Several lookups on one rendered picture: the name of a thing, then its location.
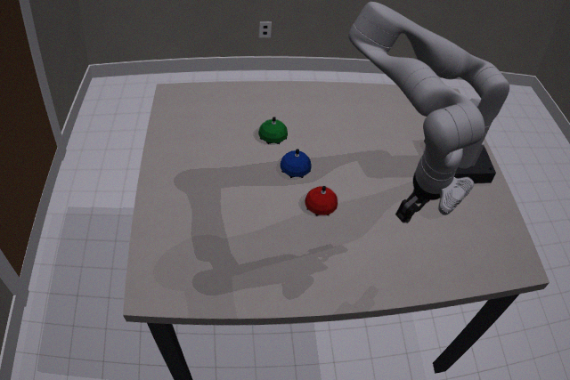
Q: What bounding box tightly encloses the green dome bell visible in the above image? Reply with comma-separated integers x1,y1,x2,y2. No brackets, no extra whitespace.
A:
258,117,288,144

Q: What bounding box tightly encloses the blue dome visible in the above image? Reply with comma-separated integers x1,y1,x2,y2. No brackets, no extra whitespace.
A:
281,149,311,178

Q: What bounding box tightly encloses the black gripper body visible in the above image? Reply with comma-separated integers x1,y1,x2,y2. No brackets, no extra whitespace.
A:
411,174,440,204

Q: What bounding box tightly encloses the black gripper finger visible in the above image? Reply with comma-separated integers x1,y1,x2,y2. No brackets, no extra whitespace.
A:
395,194,429,223

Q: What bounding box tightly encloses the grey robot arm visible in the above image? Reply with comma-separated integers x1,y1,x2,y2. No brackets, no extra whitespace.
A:
348,2,509,215

